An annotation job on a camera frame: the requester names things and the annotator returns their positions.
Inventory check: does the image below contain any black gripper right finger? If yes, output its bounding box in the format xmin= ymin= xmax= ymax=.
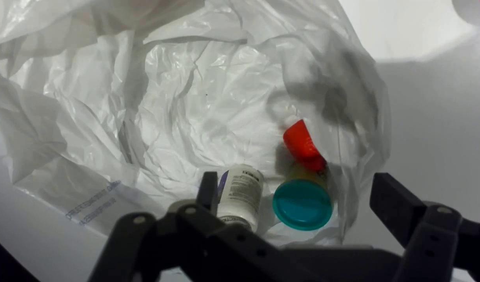
xmin=369 ymin=171 xmax=480 ymax=282

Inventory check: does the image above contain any small white pill bottle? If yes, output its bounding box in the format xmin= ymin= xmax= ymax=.
xmin=215 ymin=163 xmax=267 ymax=232

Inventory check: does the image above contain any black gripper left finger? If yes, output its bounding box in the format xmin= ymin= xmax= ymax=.
xmin=88 ymin=171 xmax=291 ymax=282

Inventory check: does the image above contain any red lid container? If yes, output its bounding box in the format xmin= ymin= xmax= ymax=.
xmin=281 ymin=118 xmax=328 ymax=174

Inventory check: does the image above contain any teal lid container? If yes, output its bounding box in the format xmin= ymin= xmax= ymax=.
xmin=272 ymin=179 xmax=336 ymax=233

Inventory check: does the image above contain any white plastic bag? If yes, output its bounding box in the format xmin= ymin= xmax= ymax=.
xmin=0 ymin=0 xmax=394 ymax=248

